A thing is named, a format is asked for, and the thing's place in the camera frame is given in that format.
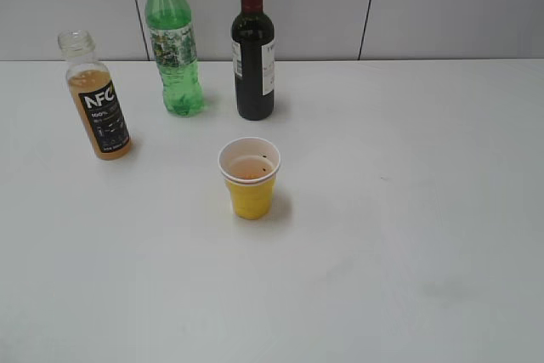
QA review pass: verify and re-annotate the yellow paper cup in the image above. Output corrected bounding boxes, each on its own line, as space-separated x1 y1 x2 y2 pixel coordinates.
218 137 281 220

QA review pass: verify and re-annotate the NFC orange juice bottle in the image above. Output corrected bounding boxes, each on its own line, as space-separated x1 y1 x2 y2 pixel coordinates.
58 31 131 161

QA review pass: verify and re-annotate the dark red wine bottle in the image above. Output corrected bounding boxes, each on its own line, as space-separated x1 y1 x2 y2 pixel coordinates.
231 0 275 121

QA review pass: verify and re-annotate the green plastic soda bottle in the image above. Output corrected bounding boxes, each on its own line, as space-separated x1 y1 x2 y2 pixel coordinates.
145 0 205 116

